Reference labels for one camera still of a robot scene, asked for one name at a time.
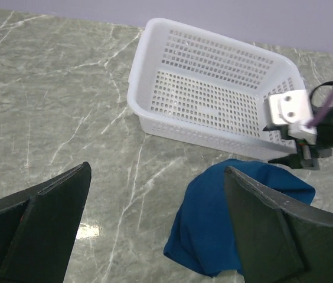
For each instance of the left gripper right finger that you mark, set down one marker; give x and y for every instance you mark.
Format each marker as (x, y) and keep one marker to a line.
(278, 238)

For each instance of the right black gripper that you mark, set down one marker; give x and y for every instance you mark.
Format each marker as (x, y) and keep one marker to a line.
(307, 155)

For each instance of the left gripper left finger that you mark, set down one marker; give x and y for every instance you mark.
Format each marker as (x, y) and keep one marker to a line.
(38, 227)

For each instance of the blue t-shirt with print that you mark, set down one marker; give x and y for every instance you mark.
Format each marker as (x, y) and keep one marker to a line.
(202, 237)

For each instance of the white perforated plastic basket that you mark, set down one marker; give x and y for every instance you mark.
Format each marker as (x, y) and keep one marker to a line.
(199, 87)

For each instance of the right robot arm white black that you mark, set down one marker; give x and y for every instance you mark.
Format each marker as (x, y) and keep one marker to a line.
(319, 112)

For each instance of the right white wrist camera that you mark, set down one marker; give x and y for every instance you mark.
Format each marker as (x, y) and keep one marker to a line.
(292, 108)

